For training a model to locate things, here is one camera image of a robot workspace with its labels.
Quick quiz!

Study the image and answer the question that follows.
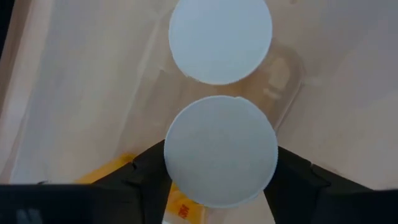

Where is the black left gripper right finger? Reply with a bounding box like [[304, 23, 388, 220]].
[[263, 145, 376, 224]]

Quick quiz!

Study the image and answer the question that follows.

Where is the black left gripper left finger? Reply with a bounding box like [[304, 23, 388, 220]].
[[91, 139, 174, 224]]

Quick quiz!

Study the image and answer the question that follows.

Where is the orange bottle with red print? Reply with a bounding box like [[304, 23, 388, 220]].
[[74, 95, 280, 224]]

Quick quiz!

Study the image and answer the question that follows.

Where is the clear plastic bin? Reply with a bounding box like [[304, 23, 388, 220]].
[[0, 0, 398, 190]]

